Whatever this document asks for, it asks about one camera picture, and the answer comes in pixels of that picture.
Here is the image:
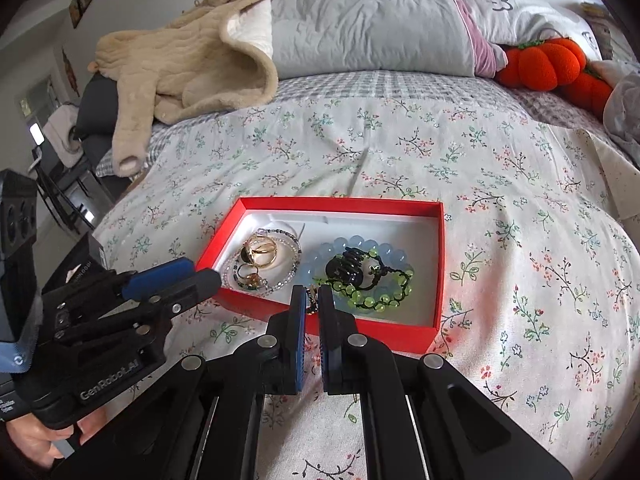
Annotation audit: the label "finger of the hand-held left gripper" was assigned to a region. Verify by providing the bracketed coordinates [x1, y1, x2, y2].
[42, 257, 196, 311]
[55, 269, 222, 348]

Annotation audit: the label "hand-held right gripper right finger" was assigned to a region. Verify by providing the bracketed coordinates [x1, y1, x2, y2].
[318, 285, 573, 480]

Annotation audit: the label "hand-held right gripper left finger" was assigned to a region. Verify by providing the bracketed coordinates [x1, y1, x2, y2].
[52, 285, 308, 480]

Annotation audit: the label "clear crystal bead bracelet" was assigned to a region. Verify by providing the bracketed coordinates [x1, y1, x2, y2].
[222, 232, 303, 296]

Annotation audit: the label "gold rings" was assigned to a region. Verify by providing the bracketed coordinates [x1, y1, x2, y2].
[235, 264, 263, 291]

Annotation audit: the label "green bead cord bracelet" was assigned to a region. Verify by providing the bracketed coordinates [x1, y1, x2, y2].
[320, 247, 416, 313]

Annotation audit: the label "gold ring with green stone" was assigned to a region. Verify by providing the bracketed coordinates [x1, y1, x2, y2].
[241, 235, 279, 267]

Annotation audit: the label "red cardboard box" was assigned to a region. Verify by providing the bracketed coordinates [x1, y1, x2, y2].
[195, 197, 446, 358]

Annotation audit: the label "black hair claw clip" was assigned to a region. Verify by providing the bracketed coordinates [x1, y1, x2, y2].
[324, 247, 363, 281]

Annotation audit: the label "blue bead bracelet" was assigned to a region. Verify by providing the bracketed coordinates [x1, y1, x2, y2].
[299, 235, 416, 306]

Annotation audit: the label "person's left hand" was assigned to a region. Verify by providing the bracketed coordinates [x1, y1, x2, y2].
[0, 400, 108, 468]

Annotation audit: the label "black phone box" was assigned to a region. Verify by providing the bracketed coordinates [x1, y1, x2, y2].
[50, 237, 108, 291]

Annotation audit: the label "black chair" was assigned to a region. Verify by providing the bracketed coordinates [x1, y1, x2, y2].
[32, 150, 116, 233]

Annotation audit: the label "white cloth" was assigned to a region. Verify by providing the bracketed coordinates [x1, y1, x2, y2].
[47, 105, 83, 168]

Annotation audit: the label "floral bedsheet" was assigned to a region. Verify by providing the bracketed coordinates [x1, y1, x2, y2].
[92, 95, 640, 480]

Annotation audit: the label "dark cushion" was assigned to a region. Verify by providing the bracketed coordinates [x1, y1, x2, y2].
[75, 75, 131, 171]

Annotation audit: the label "beige fleece jacket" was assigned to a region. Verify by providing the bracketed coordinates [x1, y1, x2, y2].
[89, 0, 308, 178]

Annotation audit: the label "grey checked sheet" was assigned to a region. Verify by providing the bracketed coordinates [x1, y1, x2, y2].
[95, 67, 621, 181]

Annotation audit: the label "grey quilt with pink edge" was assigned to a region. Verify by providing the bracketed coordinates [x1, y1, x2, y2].
[270, 0, 508, 78]

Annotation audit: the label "cream spotted cloth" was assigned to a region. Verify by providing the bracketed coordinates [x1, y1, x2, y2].
[572, 127, 640, 221]

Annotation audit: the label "large orange pumpkin plush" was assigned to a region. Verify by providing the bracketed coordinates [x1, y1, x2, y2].
[495, 35, 587, 92]

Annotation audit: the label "small orange pumpkin plush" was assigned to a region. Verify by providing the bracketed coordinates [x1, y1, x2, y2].
[565, 62, 615, 113]

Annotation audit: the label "grey crumpled blanket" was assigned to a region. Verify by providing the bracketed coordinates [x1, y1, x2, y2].
[602, 60, 640, 148]

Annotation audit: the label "white printed pillow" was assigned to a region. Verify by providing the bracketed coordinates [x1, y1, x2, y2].
[460, 0, 608, 58]

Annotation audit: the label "red wall ornament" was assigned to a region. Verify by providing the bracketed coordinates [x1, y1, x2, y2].
[61, 47, 81, 98]

